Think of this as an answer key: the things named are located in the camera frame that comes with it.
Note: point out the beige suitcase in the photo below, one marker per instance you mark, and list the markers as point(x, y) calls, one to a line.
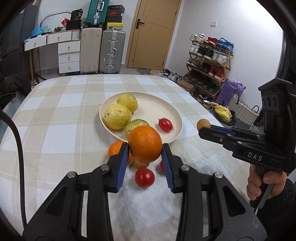
point(90, 50)

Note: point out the teal suitcase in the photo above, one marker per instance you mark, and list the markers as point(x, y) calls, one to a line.
point(97, 12)

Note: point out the white drawer desk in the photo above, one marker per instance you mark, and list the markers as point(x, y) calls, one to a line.
point(60, 51)

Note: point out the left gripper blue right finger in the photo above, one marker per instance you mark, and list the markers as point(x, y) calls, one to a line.
point(212, 209)

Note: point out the woven basket bag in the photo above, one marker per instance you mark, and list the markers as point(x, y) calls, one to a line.
point(245, 116)

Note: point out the purple bag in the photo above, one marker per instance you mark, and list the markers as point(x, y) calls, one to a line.
point(231, 86)

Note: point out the silver suitcase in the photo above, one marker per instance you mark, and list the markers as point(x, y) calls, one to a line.
point(111, 51)

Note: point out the greenish bumpy citrus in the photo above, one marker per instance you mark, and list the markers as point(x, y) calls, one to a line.
point(133, 124)

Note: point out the banana peels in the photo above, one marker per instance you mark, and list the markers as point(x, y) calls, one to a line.
point(223, 113)

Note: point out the wooden shoe rack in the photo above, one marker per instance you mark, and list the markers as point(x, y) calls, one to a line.
point(209, 64)

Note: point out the small brown fruit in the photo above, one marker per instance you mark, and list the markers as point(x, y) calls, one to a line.
point(203, 123)
point(137, 164)

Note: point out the person's right hand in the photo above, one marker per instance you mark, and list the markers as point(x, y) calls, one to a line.
point(277, 179)

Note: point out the cream round plate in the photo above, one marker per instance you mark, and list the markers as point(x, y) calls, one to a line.
point(150, 108)

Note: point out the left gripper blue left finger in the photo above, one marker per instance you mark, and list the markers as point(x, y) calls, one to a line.
point(78, 208)

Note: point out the stacked shoe boxes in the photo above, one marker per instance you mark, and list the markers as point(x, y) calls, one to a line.
point(114, 17)

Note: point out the yellow-green bumpy citrus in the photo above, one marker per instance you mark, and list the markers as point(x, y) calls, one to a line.
point(129, 101)

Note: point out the oblong red tomato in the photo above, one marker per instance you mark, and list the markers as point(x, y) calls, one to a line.
point(165, 124)

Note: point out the wooden door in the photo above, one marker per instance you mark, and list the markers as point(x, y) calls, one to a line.
point(151, 33)

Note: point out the orange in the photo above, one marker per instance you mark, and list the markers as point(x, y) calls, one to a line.
point(115, 148)
point(145, 144)

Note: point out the black jacket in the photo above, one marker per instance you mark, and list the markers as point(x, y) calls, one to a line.
point(12, 84)

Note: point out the checkered beige tablecloth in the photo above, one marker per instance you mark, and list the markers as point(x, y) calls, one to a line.
point(61, 131)

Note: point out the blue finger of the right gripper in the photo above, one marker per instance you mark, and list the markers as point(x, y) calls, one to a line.
point(222, 129)
point(226, 140)

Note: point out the large yellow citrus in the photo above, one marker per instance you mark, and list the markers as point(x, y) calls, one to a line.
point(117, 116)

